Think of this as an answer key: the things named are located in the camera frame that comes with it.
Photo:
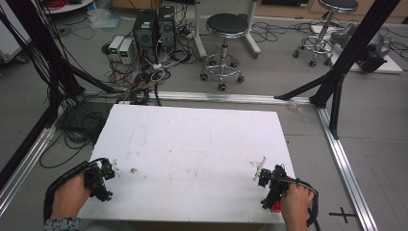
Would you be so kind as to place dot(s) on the black computer tower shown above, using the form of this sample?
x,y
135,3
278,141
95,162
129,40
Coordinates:
x,y
166,25
145,32

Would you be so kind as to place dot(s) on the clear plastic bag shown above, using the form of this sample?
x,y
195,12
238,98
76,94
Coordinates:
x,y
104,17

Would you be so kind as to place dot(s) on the grey robot parts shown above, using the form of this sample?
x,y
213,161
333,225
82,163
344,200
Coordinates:
x,y
375,48

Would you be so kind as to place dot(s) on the white cabinet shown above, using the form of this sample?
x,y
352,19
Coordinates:
x,y
9,41

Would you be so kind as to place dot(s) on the aluminium floor rail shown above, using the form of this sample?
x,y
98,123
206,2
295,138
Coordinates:
x,y
218,97
343,160
22,166

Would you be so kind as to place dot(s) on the white plastic strip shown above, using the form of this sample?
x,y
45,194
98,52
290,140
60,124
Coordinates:
x,y
260,166

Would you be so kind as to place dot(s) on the round white table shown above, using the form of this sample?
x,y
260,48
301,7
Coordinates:
x,y
69,7

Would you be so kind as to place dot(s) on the person's right hand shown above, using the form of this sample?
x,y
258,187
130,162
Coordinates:
x,y
296,205

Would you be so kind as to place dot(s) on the black round stool chrome base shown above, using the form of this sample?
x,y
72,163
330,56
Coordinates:
x,y
333,5
224,27

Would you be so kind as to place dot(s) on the white floor board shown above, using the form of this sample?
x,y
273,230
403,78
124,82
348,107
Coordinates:
x,y
389,65

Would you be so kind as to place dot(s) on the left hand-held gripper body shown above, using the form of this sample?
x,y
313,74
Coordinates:
x,y
97,184

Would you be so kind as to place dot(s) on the white stand legs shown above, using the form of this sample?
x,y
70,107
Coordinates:
x,y
200,38

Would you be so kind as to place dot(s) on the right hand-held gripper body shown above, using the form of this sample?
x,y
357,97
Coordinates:
x,y
277,189

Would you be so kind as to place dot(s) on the person's left hand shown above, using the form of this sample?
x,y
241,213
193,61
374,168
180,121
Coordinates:
x,y
69,197

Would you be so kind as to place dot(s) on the white power supply box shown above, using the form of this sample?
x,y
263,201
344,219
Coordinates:
x,y
115,46
125,51

